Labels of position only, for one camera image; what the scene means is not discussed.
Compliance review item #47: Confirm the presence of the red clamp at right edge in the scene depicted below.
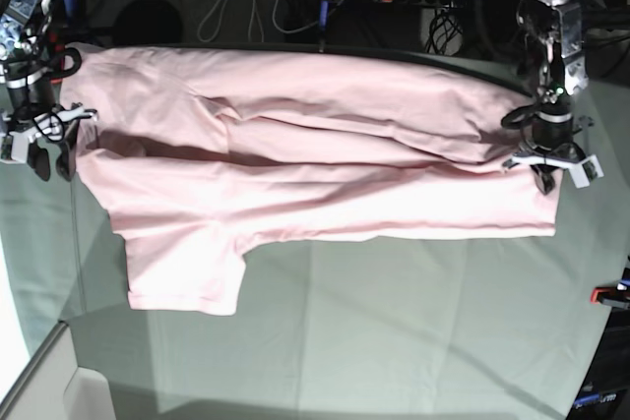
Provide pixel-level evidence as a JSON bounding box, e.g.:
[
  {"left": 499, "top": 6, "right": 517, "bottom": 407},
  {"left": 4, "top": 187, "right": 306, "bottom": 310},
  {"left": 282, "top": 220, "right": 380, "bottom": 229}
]
[{"left": 591, "top": 286, "right": 629, "bottom": 311}]

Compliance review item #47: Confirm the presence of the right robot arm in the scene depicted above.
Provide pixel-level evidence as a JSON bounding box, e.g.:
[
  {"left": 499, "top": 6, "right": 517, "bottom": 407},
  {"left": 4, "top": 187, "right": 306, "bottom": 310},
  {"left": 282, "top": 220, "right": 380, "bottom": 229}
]
[{"left": 1, "top": 0, "right": 97, "bottom": 182}]

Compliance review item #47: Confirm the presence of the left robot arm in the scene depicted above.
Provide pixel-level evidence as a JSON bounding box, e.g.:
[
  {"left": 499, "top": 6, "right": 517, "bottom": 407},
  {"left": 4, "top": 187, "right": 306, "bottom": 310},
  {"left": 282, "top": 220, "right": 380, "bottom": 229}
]
[{"left": 501, "top": 0, "right": 603, "bottom": 195}]

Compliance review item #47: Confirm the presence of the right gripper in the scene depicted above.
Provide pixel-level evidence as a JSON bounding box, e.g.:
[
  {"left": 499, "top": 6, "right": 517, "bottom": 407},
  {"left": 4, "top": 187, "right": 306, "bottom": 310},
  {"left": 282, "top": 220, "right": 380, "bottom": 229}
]
[{"left": 1, "top": 73, "right": 97, "bottom": 181}]

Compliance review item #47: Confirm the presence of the grey-green table cloth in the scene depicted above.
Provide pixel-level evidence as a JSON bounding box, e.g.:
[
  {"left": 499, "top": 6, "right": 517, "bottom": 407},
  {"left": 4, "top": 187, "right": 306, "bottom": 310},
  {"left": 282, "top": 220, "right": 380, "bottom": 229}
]
[{"left": 0, "top": 43, "right": 630, "bottom": 420}]

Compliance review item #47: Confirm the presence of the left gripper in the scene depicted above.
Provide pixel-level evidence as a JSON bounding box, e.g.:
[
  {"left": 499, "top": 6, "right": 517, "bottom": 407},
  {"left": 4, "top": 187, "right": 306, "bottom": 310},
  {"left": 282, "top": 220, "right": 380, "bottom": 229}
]
[{"left": 502, "top": 107, "right": 603, "bottom": 195}]

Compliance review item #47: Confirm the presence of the black round stand base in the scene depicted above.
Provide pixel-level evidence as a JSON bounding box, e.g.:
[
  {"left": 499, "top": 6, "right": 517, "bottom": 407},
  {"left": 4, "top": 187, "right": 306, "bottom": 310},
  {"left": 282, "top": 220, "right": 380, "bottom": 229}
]
[{"left": 111, "top": 0, "right": 184, "bottom": 46}]

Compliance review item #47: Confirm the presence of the pink t-shirt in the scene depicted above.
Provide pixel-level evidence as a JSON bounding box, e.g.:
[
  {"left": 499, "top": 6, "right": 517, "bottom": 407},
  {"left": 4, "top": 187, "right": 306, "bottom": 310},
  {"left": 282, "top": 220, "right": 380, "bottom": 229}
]
[{"left": 60, "top": 46, "right": 559, "bottom": 316}]

